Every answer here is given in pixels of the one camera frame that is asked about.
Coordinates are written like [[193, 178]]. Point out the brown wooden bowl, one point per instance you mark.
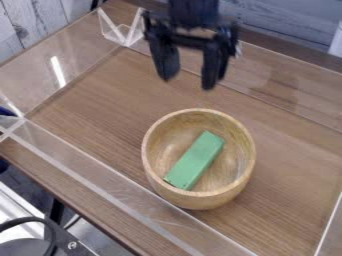
[[165, 141]]

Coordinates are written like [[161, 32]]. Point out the black table leg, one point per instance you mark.
[[56, 211]]

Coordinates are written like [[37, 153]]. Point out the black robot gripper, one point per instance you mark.
[[189, 15]]

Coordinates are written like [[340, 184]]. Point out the clear acrylic tray wall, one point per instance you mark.
[[84, 96]]

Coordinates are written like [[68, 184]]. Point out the green rectangular block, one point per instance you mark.
[[193, 162]]

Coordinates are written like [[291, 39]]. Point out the metal table bracket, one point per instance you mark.
[[67, 244]]

